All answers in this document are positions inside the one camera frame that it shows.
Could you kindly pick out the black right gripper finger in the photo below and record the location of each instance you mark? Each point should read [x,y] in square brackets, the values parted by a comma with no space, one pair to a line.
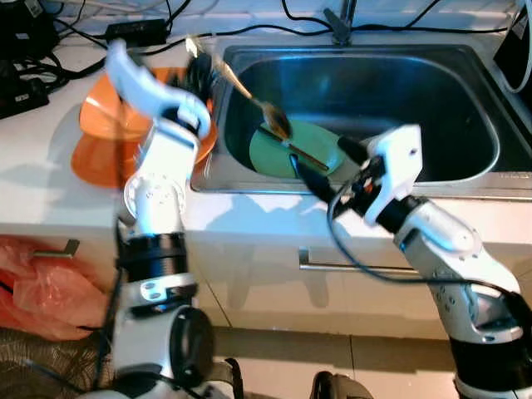
[353,150]
[314,181]

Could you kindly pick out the golden metal spoon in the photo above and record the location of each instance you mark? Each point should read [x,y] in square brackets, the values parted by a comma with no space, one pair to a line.
[278,123]

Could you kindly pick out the orange plastic bowl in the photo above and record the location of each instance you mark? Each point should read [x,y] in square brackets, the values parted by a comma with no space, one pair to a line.
[104,116]

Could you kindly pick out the orange plastic plate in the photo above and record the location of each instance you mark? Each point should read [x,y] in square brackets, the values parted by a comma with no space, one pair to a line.
[96,166]

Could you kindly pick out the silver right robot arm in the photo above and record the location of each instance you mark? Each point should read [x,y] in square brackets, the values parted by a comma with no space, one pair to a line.
[449,241]

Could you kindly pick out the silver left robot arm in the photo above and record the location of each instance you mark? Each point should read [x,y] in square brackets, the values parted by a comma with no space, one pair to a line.
[158,183]

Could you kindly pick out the green plastic plate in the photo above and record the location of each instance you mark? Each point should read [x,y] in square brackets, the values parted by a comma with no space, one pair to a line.
[274,158]

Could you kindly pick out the stainless steel sink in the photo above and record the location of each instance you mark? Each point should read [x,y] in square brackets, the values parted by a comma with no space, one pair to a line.
[416,100]

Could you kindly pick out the black power adapter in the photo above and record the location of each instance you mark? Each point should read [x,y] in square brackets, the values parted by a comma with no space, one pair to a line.
[137,32]

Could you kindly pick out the black power strip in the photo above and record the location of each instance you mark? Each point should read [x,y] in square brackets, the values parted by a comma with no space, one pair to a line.
[21,96]

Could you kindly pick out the black box device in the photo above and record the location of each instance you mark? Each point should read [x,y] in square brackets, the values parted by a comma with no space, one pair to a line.
[509,50]

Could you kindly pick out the black electronic device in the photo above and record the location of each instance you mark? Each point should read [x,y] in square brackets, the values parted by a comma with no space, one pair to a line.
[21,33]

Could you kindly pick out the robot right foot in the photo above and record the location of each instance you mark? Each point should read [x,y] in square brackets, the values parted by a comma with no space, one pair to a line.
[341,386]

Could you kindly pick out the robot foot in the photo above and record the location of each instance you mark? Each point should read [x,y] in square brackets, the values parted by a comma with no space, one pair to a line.
[341,386]
[223,381]

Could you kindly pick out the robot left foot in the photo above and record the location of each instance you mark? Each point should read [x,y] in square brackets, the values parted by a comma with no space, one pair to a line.
[223,381]

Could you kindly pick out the orange plastic bag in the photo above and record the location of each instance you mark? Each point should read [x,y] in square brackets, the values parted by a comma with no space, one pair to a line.
[41,291]

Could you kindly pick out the grey woven floor mat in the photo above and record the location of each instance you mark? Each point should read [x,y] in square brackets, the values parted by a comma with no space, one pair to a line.
[41,366]

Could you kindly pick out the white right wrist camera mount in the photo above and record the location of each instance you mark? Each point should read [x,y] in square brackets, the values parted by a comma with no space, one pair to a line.
[399,154]

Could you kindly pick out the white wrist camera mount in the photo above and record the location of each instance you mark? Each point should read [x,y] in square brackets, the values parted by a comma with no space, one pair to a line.
[141,87]
[399,154]

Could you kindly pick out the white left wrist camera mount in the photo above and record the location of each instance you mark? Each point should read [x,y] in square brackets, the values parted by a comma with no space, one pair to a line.
[141,87]

